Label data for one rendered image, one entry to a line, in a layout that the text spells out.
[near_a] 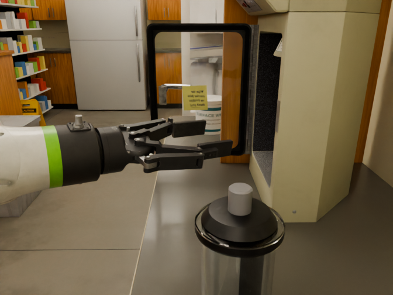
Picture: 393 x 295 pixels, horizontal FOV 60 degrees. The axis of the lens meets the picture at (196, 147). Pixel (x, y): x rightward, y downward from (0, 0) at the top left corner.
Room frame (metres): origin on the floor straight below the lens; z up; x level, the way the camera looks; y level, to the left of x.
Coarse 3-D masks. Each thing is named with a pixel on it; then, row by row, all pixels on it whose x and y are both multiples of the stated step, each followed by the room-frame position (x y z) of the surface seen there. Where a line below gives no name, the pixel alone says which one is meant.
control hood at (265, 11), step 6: (258, 0) 0.76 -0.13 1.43; (264, 0) 0.71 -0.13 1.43; (270, 0) 0.70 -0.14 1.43; (276, 0) 0.70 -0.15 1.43; (282, 0) 0.70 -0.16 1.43; (288, 0) 0.70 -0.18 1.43; (264, 6) 0.75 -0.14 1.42; (270, 6) 0.71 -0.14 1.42; (276, 6) 0.70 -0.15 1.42; (282, 6) 0.70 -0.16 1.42; (288, 6) 0.70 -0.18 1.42; (252, 12) 0.94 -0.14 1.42; (258, 12) 0.86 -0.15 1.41; (264, 12) 0.81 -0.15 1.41; (270, 12) 0.76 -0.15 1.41; (276, 12) 0.74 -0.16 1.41
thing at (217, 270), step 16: (272, 208) 0.38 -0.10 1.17; (208, 240) 0.32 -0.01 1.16; (224, 240) 0.31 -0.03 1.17; (272, 240) 0.31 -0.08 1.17; (208, 256) 0.33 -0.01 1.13; (224, 256) 0.31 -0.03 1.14; (240, 256) 0.30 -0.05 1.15; (256, 256) 0.30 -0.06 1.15; (272, 256) 0.33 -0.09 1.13; (208, 272) 0.33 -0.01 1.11; (224, 272) 0.31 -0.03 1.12; (240, 272) 0.31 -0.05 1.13; (256, 272) 0.31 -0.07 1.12; (272, 272) 0.33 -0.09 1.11; (208, 288) 0.33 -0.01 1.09; (224, 288) 0.31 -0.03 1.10; (240, 288) 0.31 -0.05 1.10; (256, 288) 0.31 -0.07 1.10
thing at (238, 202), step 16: (240, 192) 0.34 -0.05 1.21; (208, 208) 0.36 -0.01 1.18; (224, 208) 0.36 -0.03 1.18; (240, 208) 0.34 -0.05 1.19; (256, 208) 0.36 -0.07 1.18; (208, 224) 0.34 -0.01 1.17; (224, 224) 0.32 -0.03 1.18; (240, 224) 0.32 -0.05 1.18; (256, 224) 0.32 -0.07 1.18; (272, 224) 0.33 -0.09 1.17; (240, 240) 0.31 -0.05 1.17; (256, 240) 0.31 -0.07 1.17
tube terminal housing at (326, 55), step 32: (320, 0) 0.70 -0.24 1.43; (352, 0) 0.72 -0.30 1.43; (288, 32) 0.70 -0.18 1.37; (320, 32) 0.70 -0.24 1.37; (352, 32) 0.74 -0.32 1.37; (288, 64) 0.70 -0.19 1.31; (320, 64) 0.70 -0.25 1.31; (352, 64) 0.76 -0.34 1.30; (288, 96) 0.70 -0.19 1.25; (320, 96) 0.70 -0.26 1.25; (352, 96) 0.78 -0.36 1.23; (288, 128) 0.70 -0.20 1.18; (320, 128) 0.70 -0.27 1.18; (352, 128) 0.80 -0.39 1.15; (288, 160) 0.70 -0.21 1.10; (320, 160) 0.70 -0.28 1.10; (352, 160) 0.83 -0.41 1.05; (288, 192) 0.70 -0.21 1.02; (320, 192) 0.70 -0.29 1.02
